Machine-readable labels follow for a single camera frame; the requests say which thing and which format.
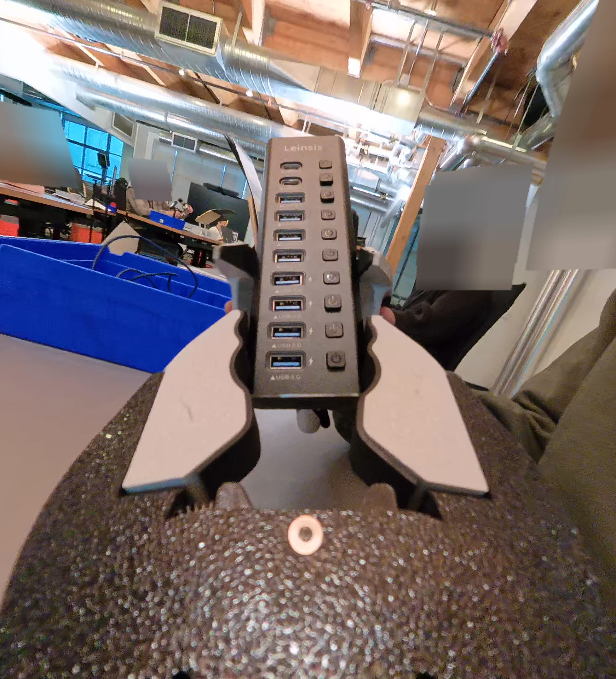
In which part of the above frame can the person's right forearm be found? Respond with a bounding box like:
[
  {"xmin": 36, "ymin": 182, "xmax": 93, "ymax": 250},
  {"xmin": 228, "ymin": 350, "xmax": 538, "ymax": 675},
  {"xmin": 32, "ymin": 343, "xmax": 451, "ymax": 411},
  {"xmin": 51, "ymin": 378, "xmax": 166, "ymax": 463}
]
[{"xmin": 473, "ymin": 297, "xmax": 616, "ymax": 468}]

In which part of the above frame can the silver air duct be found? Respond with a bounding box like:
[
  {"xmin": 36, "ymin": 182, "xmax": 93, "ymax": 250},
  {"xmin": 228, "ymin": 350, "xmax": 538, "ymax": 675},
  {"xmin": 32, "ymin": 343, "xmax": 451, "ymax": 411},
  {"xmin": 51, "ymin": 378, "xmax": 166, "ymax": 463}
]
[{"xmin": 76, "ymin": 86, "xmax": 310, "ymax": 147}]

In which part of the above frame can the ceiling vent grille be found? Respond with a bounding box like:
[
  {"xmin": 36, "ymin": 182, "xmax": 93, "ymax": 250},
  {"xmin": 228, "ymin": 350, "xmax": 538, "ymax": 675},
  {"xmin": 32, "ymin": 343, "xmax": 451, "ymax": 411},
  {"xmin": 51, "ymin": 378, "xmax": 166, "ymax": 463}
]
[{"xmin": 156, "ymin": 1, "xmax": 223, "ymax": 55}]

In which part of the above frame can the black monitor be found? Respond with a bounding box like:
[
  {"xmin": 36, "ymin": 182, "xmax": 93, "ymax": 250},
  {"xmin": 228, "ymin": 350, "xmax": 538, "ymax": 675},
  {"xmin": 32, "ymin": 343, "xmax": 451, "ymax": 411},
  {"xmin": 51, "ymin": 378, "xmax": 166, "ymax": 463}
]
[{"xmin": 187, "ymin": 182, "xmax": 251, "ymax": 225}]

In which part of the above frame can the blue braided USB cable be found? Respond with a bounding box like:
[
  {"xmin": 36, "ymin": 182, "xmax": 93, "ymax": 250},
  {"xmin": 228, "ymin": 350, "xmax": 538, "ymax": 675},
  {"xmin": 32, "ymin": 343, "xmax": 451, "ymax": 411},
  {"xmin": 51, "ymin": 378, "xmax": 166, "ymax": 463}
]
[{"xmin": 91, "ymin": 235, "xmax": 201, "ymax": 298}]

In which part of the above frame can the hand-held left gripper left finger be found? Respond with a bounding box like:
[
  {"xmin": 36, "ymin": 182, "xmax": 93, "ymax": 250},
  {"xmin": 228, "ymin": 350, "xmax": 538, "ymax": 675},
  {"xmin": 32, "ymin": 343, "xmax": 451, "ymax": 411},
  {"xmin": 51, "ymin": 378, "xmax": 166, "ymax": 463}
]
[{"xmin": 121, "ymin": 309, "xmax": 263, "ymax": 495}]

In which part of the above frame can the grey desk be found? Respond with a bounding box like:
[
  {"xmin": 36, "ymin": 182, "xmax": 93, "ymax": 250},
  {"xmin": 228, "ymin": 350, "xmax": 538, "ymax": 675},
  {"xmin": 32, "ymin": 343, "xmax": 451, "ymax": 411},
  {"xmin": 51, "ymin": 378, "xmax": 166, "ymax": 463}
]
[{"xmin": 0, "ymin": 260, "xmax": 364, "ymax": 679}]

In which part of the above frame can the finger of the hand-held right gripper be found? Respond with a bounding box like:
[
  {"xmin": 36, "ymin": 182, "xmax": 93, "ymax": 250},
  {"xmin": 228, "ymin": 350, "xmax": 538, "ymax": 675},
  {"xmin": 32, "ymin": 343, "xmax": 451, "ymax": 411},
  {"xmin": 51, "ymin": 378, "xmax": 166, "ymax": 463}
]
[
  {"xmin": 213, "ymin": 243, "xmax": 260, "ymax": 320},
  {"xmin": 357, "ymin": 248, "xmax": 395, "ymax": 315}
]

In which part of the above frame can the person's olive jacket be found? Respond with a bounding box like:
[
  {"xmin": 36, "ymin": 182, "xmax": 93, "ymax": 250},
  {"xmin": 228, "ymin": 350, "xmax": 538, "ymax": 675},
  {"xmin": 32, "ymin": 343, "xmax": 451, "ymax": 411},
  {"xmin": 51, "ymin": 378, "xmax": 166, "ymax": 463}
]
[{"xmin": 536, "ymin": 268, "xmax": 616, "ymax": 679}]

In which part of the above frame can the black multi-port USB hub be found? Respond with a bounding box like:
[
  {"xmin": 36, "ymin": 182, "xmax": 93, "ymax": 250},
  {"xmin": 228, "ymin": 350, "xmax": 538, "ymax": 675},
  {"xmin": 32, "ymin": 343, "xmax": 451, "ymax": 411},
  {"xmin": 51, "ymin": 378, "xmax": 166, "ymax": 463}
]
[{"xmin": 248, "ymin": 135, "xmax": 362, "ymax": 410}]

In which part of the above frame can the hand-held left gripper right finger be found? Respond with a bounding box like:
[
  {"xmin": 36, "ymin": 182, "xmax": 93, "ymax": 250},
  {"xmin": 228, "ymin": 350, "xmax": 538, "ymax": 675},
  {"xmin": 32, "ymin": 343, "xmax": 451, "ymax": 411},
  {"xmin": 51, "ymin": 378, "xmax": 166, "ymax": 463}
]
[{"xmin": 350, "ymin": 315, "xmax": 491, "ymax": 498}]

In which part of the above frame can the silver metal pipe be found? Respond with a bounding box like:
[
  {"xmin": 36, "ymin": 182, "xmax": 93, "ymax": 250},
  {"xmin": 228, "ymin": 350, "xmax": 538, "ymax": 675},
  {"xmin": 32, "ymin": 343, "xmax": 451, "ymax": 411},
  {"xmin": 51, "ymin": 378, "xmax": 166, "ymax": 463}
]
[{"xmin": 491, "ymin": 268, "xmax": 580, "ymax": 399}]

